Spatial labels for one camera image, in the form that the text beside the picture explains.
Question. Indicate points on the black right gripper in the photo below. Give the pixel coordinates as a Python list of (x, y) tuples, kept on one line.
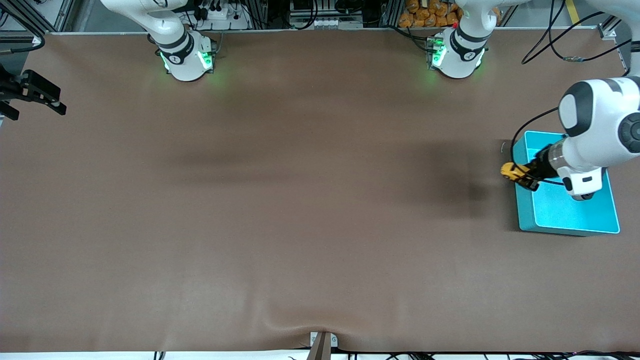
[(11, 88)]

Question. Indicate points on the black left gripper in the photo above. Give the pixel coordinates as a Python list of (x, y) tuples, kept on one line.
[(541, 168)]

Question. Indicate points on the yellow beetle toy car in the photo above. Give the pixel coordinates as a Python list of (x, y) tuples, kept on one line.
[(510, 171)]

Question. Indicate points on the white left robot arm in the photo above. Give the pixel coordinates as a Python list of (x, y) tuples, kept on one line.
[(605, 115)]

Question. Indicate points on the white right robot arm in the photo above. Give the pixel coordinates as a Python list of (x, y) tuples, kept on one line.
[(182, 55)]

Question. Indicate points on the teal plastic storage bin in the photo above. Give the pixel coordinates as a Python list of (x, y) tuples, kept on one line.
[(565, 215)]

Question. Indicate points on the orange packaged items pile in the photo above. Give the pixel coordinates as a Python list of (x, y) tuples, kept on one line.
[(425, 15)]

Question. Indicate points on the white power strip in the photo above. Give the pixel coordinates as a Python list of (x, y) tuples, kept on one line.
[(220, 15)]

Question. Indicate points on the brown table mat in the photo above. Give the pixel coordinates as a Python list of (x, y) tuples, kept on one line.
[(320, 225)]

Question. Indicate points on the grey electronics rack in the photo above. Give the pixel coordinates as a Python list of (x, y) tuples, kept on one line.
[(325, 22)]

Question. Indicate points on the black aluminium frame struts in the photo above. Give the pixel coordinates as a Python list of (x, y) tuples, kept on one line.
[(50, 15)]

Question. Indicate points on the white corner bracket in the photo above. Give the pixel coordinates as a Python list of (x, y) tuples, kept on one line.
[(608, 32)]

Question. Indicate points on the silver metal mounting bracket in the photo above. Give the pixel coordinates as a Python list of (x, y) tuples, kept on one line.
[(334, 341)]

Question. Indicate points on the brown camera mount post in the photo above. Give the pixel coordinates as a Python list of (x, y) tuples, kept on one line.
[(320, 350)]

